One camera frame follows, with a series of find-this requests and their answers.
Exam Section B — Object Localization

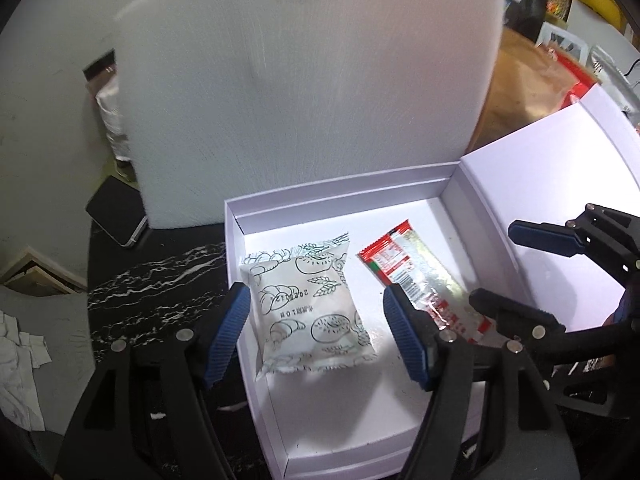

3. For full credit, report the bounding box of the wooden picture frame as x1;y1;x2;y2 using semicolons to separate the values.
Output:
0;247;88;297

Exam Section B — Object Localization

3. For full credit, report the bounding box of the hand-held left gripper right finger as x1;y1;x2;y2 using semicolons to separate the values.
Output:
382;285;591;480

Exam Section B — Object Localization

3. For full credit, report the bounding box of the white foam board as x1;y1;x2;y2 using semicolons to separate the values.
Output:
112;0;508;231

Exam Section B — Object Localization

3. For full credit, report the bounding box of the red and white snack packet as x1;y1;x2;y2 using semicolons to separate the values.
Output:
356;219;496;346

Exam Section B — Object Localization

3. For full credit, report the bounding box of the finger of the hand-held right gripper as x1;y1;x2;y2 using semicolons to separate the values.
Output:
469;287;618;368
507;203;640;286

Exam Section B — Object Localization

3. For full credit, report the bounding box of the white gift box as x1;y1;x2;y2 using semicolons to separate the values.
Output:
223;85;640;480

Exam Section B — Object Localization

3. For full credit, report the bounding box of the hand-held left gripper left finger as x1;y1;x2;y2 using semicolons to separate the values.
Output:
55;282;281;480

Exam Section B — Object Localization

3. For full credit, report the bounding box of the white printed snack packet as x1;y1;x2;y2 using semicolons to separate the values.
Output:
239;231;379;380

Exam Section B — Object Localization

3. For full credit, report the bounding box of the brown paper bag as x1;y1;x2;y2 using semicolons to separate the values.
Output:
475;25;601;153

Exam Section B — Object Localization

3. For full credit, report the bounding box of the black frame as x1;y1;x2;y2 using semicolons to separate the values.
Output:
502;0;548;36

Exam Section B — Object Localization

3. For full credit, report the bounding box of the white plastic wrapping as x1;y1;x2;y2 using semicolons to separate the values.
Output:
590;45;640;111

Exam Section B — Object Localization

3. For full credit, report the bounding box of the white shirt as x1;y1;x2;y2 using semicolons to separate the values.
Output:
0;310;53;431

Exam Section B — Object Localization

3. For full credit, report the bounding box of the white photo frame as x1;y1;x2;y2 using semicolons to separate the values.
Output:
537;22;591;63

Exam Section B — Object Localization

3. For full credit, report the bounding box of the black smartphone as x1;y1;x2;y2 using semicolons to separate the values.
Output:
85;177;148;250

